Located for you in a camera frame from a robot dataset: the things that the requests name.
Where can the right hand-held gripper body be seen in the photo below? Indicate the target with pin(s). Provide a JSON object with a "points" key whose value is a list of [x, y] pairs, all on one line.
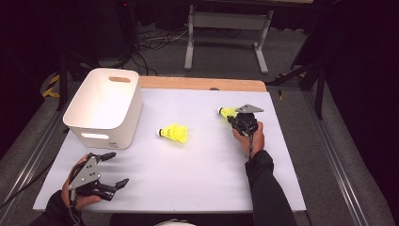
{"points": [[246, 121]]}

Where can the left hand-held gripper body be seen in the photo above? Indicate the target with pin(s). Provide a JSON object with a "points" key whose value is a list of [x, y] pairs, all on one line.
{"points": [[86, 174]]}

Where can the white plastic storage bin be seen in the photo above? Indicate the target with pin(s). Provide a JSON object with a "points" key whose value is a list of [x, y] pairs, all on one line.
{"points": [[103, 103]]}

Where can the person's right hand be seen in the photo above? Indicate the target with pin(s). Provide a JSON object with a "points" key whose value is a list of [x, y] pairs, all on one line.
{"points": [[255, 141]]}

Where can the person's left hand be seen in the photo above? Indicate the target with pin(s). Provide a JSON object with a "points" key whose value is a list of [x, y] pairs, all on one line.
{"points": [[80, 202]]}

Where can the wooden table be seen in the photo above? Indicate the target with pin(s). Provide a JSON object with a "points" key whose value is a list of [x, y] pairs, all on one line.
{"points": [[200, 83]]}

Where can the white rounded object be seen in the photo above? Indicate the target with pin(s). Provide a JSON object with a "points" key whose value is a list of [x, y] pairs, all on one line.
{"points": [[174, 223]]}

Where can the white table mat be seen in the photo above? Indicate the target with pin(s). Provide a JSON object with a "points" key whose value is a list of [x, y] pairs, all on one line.
{"points": [[188, 169]]}

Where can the black metal stand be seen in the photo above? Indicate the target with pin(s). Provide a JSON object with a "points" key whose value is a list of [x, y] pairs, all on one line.
{"points": [[320, 94]]}

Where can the yellow black striped tape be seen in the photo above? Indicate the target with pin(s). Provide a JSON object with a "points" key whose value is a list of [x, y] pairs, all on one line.
{"points": [[51, 86]]}

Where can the black device with red light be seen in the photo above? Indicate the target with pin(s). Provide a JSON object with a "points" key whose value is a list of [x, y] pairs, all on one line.
{"points": [[125, 19]]}

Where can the aluminium floor rail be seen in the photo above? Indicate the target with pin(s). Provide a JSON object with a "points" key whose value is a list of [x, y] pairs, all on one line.
{"points": [[31, 157], [332, 157]]}

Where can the grey metal table frame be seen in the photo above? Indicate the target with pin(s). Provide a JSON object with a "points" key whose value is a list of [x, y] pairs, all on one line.
{"points": [[229, 20]]}

